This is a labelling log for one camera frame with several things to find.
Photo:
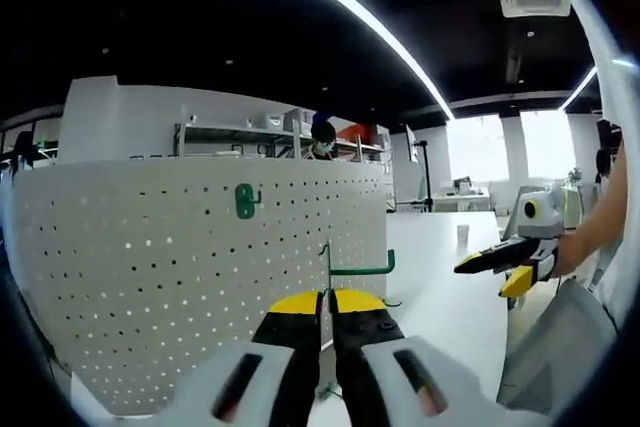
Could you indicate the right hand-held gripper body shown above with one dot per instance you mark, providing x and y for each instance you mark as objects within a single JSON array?
[{"x": 542, "y": 214}]

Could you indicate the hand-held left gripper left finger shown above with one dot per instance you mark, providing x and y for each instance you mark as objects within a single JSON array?
[{"x": 295, "y": 357}]

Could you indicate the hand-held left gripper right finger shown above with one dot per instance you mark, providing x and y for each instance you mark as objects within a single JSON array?
[{"x": 360, "y": 362}]

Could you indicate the green hook assembly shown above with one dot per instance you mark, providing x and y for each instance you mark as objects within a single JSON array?
[
  {"x": 244, "y": 202},
  {"x": 360, "y": 271}
]

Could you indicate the white perforated mounting plate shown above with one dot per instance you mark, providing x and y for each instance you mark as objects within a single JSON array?
[{"x": 175, "y": 272}]

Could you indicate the person's right hand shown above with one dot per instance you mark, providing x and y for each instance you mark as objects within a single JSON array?
[{"x": 572, "y": 254}]

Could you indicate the white paper cup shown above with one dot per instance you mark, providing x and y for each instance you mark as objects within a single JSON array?
[{"x": 463, "y": 236}]

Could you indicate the white background desk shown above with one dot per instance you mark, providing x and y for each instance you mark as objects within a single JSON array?
[{"x": 460, "y": 199}]

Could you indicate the white mesh office chair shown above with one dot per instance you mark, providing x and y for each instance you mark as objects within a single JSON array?
[{"x": 560, "y": 347}]

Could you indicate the black tripod stand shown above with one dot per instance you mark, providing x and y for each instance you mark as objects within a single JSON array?
[{"x": 426, "y": 172}]

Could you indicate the short ceiling light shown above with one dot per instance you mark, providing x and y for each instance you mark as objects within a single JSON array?
[{"x": 580, "y": 89}]

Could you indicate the person's white shirt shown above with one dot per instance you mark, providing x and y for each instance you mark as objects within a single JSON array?
[{"x": 607, "y": 97}]

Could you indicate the metal shelf rack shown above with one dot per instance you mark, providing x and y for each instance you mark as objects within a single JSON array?
[{"x": 225, "y": 129}]

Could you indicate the long ceiling light strip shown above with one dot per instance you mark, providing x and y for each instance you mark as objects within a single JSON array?
[{"x": 375, "y": 22}]

